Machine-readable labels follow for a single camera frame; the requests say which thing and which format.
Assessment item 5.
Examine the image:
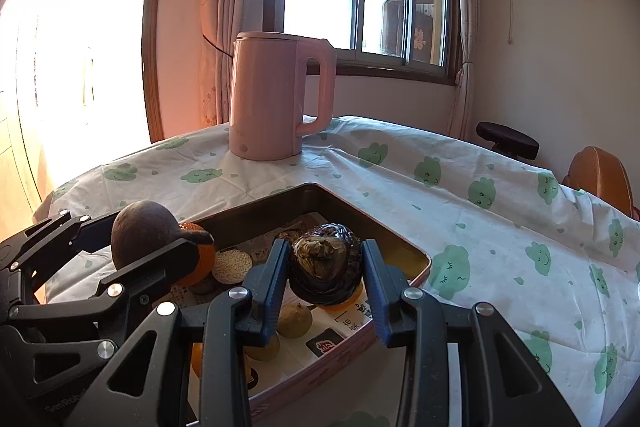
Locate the round dark stool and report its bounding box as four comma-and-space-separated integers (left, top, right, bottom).
475, 122, 541, 161

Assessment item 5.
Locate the brown passion fruit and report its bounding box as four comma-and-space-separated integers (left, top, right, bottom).
110, 200, 215, 270

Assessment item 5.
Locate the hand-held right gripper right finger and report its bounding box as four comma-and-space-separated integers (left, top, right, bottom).
361, 238, 583, 427

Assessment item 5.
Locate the brown leather armchair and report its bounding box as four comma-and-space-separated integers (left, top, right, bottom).
562, 146, 633, 218

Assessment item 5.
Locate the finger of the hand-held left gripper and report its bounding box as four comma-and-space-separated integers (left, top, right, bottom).
7, 209, 118, 288
7, 237, 201, 324

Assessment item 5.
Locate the printed paper liner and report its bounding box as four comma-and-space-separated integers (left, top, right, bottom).
165, 212, 381, 388

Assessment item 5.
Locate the wooden balcony door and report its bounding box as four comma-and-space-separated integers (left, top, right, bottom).
0, 0, 176, 218

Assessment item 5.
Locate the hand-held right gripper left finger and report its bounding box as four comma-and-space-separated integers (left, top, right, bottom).
65, 238, 292, 427

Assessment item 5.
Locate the white green-print tablecloth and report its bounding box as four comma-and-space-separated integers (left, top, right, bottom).
35, 114, 640, 427

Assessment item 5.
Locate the pink electric kettle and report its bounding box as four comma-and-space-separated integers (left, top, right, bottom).
228, 32, 336, 161

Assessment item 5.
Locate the pink metal tin box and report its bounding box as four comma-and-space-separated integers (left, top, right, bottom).
147, 182, 432, 423

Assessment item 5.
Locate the narrow tied pink curtain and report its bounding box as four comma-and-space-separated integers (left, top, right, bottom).
445, 0, 483, 140

